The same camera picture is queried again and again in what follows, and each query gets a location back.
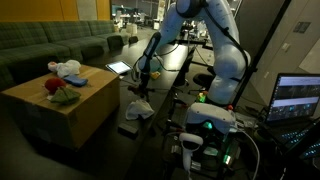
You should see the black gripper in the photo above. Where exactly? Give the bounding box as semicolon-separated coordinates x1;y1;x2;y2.
139;69;153;100

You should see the white towel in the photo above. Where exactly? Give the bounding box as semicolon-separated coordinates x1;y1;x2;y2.
125;99;156;121

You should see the large cardboard box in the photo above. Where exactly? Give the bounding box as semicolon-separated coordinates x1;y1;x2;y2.
0;64;121;150

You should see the tablet with lit screen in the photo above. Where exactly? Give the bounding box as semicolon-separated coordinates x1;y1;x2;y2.
105;60;134;76

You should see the dark ottoman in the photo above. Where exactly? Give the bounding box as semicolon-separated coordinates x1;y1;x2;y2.
128;35;140;45
106;34;126;51

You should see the small green yellow object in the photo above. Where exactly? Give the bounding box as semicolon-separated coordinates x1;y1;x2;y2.
196;91;209;104

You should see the black office chair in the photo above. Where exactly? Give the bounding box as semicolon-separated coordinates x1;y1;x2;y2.
192;72;217;90

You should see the white VR controller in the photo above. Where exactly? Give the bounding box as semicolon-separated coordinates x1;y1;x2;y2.
178;132;204;174

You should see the red plush ball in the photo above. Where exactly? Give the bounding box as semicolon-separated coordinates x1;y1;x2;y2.
44;77;67;95

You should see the black equipment rack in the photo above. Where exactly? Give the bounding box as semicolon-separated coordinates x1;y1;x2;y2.
163;99;241;180

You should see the black diagonal pole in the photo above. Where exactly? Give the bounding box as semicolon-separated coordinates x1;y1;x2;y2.
230;0;293;109

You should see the green plaid sofa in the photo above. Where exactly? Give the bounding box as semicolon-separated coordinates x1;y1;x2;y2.
0;19;131;93

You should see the open black laptop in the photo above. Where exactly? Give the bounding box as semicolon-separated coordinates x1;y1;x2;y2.
264;73;320;161

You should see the white cable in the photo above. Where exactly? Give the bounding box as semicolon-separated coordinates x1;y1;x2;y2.
238;129;262;180

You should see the dark wall sign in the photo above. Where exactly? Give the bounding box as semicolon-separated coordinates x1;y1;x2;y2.
293;21;312;34

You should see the white wall board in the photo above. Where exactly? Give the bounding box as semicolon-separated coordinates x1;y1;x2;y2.
298;38;320;74

